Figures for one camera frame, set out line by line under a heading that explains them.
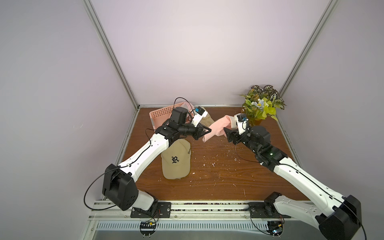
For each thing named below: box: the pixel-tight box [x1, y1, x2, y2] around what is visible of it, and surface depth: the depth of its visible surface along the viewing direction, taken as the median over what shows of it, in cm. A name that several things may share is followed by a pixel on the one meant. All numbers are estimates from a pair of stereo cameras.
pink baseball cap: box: [202, 115, 238, 143], surface depth 75 cm
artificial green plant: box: [240, 85, 287, 122], surface depth 94 cm
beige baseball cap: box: [161, 138, 191, 180], surface depth 88 cm
